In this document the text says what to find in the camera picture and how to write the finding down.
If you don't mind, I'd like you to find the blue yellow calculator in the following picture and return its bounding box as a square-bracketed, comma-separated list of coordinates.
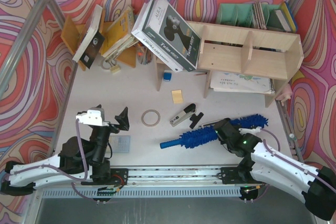
[109, 135, 131, 153]

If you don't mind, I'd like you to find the green desk organizer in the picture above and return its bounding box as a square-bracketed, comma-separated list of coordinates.
[216, 3, 292, 32]

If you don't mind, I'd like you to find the pencil holder with pens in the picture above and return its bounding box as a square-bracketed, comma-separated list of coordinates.
[135, 43, 153, 65]

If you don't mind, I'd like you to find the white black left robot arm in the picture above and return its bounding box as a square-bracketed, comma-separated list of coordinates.
[1, 105, 130, 196]

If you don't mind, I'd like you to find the yellow worn book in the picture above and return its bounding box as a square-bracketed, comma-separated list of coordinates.
[101, 6, 138, 61]

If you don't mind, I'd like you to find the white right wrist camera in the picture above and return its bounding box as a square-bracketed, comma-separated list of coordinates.
[238, 127, 262, 135]

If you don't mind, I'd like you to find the white spiral notebook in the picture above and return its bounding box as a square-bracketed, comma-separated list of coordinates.
[210, 71, 275, 94]

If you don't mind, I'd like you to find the light wooden bookshelf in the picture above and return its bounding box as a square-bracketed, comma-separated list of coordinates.
[154, 20, 305, 108]

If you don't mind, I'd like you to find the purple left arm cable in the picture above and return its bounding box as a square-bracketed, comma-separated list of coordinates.
[4, 119, 116, 201]

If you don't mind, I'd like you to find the yellow sticky note pad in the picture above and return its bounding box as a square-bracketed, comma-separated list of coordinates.
[171, 90, 183, 104]

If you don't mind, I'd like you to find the pink pig figure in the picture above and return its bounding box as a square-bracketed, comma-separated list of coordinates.
[275, 83, 292, 106]

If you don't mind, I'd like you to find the white book black cover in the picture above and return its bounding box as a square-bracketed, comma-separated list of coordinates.
[72, 4, 104, 69]

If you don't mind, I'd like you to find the aluminium mounting rail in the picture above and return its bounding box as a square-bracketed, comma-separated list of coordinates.
[33, 166, 320, 187]

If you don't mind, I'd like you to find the brass padlock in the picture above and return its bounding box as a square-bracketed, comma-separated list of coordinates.
[101, 59, 121, 74]

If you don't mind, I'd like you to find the blue fluffy duster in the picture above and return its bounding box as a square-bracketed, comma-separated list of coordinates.
[160, 114, 268, 149]

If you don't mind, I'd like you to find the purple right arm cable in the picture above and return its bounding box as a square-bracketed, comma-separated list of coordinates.
[258, 128, 336, 193]

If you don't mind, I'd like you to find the grey black stapler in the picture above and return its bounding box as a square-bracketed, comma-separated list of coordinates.
[170, 103, 196, 127]

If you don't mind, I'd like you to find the black plastic clip piece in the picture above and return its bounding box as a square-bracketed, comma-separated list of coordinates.
[190, 112, 204, 129]

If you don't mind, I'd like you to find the white black utility knife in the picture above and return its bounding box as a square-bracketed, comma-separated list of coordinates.
[198, 121, 217, 128]

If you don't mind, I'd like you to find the blue yellow book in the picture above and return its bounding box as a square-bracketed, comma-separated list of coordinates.
[277, 2, 298, 33]

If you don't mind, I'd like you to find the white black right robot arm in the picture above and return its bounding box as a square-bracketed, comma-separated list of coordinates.
[214, 119, 335, 221]

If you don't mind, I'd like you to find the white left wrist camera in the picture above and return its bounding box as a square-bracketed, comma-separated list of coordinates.
[76, 108, 109, 126]

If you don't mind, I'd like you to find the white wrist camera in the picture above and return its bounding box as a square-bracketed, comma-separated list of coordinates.
[238, 127, 262, 135]
[76, 108, 109, 126]

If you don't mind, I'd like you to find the blue stamp block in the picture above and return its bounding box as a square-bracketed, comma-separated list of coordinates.
[163, 70, 172, 82]

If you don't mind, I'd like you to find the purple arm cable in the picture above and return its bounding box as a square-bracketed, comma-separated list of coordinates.
[4, 119, 116, 201]
[258, 128, 336, 193]

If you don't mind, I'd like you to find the aluminium frame post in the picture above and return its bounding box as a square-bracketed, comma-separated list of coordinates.
[1, 0, 49, 98]

